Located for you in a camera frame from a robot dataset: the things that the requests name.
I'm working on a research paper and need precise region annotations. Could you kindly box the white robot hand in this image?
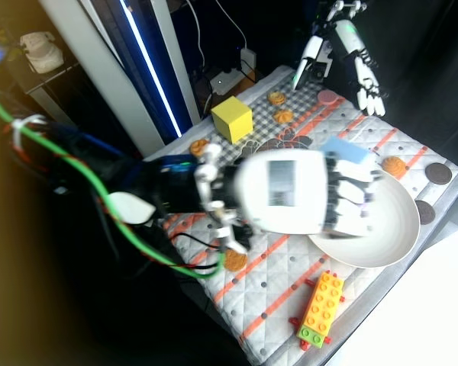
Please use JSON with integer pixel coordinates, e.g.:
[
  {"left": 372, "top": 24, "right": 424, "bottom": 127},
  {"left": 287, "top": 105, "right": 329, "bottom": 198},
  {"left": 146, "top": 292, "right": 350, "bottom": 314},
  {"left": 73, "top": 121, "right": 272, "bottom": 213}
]
[
  {"left": 292, "top": 18, "right": 390, "bottom": 117},
  {"left": 236, "top": 150, "right": 382, "bottom": 239}
]

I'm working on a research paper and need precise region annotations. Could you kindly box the light blue block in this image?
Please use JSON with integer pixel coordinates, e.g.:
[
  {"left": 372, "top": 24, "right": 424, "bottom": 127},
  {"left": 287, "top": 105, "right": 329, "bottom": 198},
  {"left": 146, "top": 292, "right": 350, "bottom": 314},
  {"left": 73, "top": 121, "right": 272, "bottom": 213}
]
[{"left": 322, "top": 136, "right": 372, "bottom": 165}]

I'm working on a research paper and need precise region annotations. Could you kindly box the yellow foam cube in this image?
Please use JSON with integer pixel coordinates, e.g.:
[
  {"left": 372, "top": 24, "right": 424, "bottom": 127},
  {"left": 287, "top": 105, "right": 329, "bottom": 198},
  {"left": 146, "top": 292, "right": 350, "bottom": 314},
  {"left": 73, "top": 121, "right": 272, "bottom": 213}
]
[{"left": 210, "top": 95, "right": 253, "bottom": 144}]

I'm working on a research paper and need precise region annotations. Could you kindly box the white round plate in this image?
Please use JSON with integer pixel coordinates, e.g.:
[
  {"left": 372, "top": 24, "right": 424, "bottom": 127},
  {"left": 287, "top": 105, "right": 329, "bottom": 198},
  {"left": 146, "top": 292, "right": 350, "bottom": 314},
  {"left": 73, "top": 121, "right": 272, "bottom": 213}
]
[{"left": 307, "top": 167, "right": 421, "bottom": 270}]

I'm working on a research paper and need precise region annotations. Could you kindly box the golden pretzel cookie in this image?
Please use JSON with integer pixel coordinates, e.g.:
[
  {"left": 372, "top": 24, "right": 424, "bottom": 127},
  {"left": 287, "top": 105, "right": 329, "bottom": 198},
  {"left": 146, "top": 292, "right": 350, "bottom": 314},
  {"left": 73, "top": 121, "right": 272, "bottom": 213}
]
[{"left": 189, "top": 139, "right": 210, "bottom": 156}]

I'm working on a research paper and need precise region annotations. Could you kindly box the round tan biscuit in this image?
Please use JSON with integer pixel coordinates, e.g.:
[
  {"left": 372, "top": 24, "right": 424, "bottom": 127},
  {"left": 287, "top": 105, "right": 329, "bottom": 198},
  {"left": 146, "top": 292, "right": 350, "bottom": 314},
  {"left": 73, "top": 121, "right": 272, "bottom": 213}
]
[{"left": 224, "top": 249, "right": 249, "bottom": 272}]

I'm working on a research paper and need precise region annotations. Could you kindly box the golden rosette cookie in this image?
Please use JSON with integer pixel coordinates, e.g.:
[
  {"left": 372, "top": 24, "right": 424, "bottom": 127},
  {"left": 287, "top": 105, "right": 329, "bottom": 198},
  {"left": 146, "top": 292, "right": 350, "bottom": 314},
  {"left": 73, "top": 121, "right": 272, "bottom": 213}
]
[{"left": 273, "top": 108, "right": 295, "bottom": 124}]

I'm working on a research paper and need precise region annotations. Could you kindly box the grey printed quilt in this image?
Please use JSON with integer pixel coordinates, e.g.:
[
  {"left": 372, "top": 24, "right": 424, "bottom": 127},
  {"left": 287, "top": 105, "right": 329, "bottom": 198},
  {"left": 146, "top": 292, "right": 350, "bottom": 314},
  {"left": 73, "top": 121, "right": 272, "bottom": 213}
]
[{"left": 143, "top": 64, "right": 458, "bottom": 365}]

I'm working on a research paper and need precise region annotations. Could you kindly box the white power adapter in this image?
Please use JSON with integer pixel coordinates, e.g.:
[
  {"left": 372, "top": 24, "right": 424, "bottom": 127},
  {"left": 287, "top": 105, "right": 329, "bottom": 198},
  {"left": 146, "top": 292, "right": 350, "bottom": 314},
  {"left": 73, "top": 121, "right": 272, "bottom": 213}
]
[{"left": 239, "top": 47, "right": 257, "bottom": 72}]

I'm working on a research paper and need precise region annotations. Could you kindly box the white flat box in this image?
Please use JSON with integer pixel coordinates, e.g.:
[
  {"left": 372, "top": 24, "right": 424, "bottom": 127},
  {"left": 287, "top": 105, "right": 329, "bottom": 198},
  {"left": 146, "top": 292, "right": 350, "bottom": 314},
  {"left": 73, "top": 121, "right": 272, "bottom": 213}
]
[{"left": 209, "top": 72, "right": 246, "bottom": 95}]

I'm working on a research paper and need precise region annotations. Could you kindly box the orange green red brick toy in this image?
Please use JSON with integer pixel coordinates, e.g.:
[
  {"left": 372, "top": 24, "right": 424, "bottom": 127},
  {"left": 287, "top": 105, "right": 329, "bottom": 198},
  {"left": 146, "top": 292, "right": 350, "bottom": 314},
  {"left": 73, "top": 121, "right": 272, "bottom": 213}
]
[{"left": 289, "top": 270, "right": 347, "bottom": 350}]

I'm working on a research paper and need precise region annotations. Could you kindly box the orange swirl cookie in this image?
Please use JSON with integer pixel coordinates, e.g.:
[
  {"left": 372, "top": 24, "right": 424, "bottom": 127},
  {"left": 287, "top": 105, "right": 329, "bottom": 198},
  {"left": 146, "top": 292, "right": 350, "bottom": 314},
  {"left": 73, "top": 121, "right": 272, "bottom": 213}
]
[{"left": 381, "top": 156, "right": 408, "bottom": 179}]

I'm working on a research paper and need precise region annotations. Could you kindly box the round chocolate cookie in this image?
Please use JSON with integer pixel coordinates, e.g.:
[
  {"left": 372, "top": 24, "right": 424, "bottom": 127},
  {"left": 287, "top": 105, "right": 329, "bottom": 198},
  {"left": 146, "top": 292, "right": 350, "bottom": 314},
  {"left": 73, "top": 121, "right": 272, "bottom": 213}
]
[
  {"left": 424, "top": 162, "right": 453, "bottom": 186},
  {"left": 414, "top": 200, "right": 437, "bottom": 226}
]

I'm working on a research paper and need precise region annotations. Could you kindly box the blue lit panel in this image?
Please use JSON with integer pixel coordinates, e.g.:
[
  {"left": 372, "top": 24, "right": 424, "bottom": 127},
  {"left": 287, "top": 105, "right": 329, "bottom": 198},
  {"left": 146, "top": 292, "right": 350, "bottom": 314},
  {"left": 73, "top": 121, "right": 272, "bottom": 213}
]
[{"left": 106, "top": 0, "right": 194, "bottom": 138}]

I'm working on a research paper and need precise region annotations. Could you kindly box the white crumpled object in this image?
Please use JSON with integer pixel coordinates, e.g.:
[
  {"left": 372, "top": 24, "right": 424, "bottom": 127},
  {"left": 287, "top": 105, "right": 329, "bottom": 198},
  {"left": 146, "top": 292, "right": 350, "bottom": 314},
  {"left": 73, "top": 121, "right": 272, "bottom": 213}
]
[{"left": 20, "top": 31, "right": 65, "bottom": 74}]

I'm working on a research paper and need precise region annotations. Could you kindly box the white cable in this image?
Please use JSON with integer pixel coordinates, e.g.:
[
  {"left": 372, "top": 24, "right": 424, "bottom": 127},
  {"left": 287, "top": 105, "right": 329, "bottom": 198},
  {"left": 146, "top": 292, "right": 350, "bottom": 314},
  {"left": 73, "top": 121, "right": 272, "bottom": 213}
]
[{"left": 213, "top": 0, "right": 250, "bottom": 50}]

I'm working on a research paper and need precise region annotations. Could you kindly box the green cable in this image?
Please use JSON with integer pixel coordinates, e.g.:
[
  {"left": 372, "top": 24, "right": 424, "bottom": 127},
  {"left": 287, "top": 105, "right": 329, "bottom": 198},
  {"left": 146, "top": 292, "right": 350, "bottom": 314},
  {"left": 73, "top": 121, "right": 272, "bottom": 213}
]
[{"left": 0, "top": 60, "right": 227, "bottom": 280}]

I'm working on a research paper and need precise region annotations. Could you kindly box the white post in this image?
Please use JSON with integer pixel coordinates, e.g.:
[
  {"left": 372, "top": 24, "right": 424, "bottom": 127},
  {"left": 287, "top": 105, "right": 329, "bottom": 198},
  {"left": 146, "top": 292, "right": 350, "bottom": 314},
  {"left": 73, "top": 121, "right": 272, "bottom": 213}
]
[{"left": 37, "top": 0, "right": 165, "bottom": 156}]

